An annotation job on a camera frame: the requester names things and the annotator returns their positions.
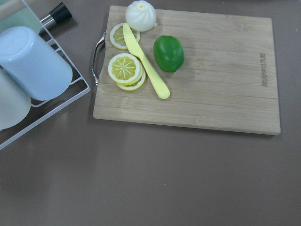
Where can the bamboo cutting board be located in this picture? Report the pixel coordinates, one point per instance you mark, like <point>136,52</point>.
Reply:
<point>228,80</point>

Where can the mint green cup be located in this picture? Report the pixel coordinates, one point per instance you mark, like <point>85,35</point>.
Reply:
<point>23,17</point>

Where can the yellow plastic knife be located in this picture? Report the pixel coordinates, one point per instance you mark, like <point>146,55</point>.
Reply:
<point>134,48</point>

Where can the green lime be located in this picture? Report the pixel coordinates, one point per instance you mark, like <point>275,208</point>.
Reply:
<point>168,53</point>

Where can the light blue cup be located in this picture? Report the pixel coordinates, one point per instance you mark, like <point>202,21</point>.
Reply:
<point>39,70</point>

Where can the white wire cup rack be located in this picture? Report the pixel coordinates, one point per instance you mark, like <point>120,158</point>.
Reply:
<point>42,110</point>

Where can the metal board handle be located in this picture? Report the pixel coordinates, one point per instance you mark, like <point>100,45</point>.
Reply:
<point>98,45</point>

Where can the white cup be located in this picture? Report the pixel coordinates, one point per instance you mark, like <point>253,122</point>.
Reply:
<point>14,102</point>

